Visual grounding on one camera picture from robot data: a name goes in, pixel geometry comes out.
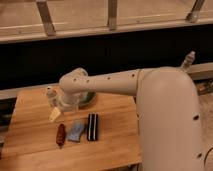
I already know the dark red pepper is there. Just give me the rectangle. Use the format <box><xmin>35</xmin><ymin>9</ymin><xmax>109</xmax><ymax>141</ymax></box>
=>
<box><xmin>56</xmin><ymin>124</ymin><xmax>66</xmax><ymax>147</ymax></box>

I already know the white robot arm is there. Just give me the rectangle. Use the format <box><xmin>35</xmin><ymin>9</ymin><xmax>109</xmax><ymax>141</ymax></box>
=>
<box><xmin>49</xmin><ymin>67</ymin><xmax>204</xmax><ymax>171</ymax></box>

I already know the small white bottle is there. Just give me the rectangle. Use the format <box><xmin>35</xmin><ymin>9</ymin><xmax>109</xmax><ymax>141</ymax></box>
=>
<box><xmin>46</xmin><ymin>86</ymin><xmax>58</xmax><ymax>107</ymax></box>

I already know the blue sponge cloth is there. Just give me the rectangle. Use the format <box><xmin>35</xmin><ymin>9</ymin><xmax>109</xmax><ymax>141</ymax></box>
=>
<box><xmin>67</xmin><ymin>122</ymin><xmax>85</xmax><ymax>142</ymax></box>

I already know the black white striped block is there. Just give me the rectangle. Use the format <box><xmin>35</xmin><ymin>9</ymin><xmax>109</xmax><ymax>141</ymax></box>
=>
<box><xmin>87</xmin><ymin>114</ymin><xmax>98</xmax><ymax>141</ymax></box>

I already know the clear plastic water bottle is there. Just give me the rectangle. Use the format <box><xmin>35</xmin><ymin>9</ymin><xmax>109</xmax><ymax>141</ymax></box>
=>
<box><xmin>181</xmin><ymin>51</ymin><xmax>195</xmax><ymax>71</ymax></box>

